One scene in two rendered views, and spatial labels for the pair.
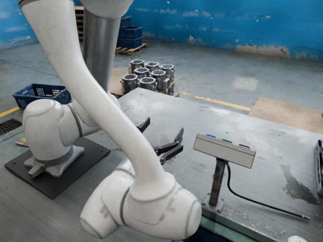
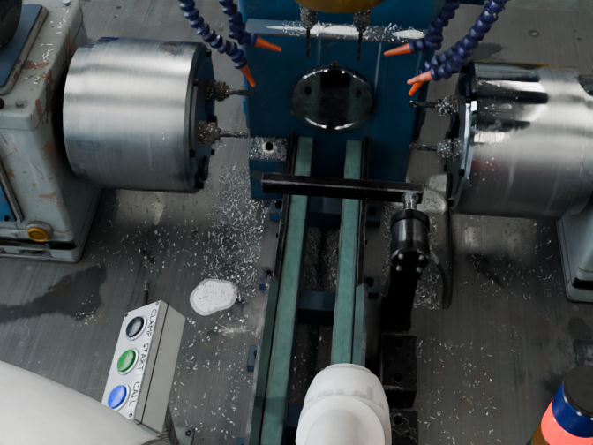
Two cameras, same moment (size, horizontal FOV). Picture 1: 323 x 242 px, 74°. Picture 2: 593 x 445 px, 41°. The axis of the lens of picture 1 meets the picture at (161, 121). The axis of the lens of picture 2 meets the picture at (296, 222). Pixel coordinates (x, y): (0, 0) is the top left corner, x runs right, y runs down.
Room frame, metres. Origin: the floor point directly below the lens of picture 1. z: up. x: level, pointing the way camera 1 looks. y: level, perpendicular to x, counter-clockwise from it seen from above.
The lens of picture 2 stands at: (0.53, 0.35, 1.96)
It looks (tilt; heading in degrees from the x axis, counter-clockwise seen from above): 51 degrees down; 245
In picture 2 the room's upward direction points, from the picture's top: 1 degrees clockwise
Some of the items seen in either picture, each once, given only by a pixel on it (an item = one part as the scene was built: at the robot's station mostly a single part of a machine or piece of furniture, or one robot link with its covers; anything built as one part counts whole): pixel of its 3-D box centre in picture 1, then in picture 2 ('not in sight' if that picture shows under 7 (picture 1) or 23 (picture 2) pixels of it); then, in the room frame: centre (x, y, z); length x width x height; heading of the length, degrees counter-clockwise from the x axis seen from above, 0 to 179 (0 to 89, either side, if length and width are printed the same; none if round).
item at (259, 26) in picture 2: not in sight; (333, 95); (0.01, -0.63, 0.97); 0.30 x 0.11 x 0.34; 150
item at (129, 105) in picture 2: not in sight; (117, 114); (0.39, -0.67, 1.04); 0.37 x 0.25 x 0.25; 150
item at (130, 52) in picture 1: (118, 33); not in sight; (5.80, 1.09, 0.39); 1.20 x 0.80 x 0.79; 67
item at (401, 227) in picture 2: not in sight; (425, 193); (-0.06, -0.39, 0.92); 0.45 x 0.13 x 0.24; 60
